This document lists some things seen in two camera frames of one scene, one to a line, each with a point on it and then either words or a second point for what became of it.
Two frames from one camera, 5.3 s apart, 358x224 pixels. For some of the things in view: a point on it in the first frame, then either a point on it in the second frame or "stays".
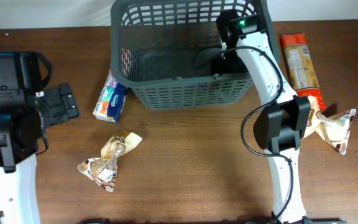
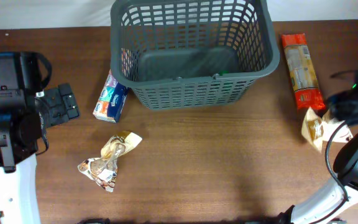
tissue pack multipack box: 112,100 stays
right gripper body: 230,63 -> 347,104
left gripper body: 56,107 stays
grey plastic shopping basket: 163,52 stays
